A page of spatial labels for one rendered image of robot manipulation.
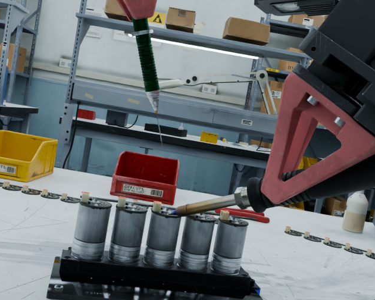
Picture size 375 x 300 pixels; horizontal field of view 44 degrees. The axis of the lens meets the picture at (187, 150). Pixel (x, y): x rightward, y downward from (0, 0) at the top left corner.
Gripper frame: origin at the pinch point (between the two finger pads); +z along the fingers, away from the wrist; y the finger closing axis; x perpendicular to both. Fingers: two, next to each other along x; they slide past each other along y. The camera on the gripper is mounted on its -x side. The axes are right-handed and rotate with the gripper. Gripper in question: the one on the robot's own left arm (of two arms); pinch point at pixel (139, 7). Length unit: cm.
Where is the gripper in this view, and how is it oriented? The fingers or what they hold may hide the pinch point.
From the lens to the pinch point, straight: 34.9
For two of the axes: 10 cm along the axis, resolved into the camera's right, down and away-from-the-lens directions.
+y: -3.4, -1.4, 9.3
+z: 1.6, 9.6, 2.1
